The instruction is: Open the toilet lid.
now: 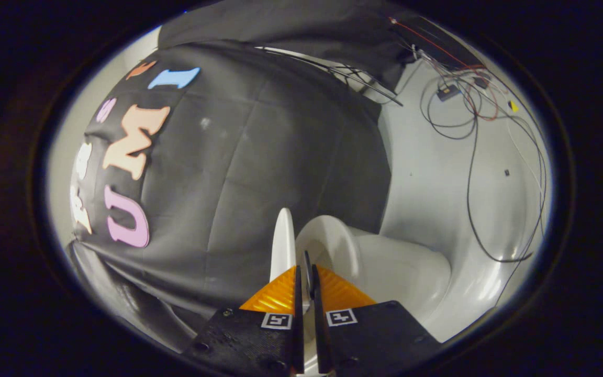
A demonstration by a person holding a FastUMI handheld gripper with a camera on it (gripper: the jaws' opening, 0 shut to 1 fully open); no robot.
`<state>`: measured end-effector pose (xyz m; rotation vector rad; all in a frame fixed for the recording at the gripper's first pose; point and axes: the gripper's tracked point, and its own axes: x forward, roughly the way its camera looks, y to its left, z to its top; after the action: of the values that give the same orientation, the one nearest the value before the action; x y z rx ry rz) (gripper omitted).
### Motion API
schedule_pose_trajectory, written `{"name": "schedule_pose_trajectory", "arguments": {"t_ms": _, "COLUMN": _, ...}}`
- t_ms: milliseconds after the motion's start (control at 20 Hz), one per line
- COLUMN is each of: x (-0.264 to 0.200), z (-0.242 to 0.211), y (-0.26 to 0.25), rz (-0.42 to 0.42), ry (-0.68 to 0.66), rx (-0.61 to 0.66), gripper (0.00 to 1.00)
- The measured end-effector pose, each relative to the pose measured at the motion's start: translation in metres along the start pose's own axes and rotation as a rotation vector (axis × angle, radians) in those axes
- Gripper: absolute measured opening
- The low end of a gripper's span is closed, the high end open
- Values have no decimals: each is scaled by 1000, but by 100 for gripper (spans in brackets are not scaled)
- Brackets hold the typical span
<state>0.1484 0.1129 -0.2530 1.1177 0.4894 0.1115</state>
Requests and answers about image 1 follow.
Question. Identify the black tripod stand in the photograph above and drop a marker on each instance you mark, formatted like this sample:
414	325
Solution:
343	70

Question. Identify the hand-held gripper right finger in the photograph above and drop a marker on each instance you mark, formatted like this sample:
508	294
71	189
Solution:
369	340

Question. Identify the small black power adapter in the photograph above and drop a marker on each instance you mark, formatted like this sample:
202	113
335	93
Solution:
448	93

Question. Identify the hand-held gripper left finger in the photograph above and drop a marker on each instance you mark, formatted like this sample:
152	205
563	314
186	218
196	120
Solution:
249	340

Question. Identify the white toilet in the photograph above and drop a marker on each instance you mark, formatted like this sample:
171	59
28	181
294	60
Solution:
401	272

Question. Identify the black backdrop cloth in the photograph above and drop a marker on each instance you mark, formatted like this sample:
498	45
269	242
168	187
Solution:
259	173

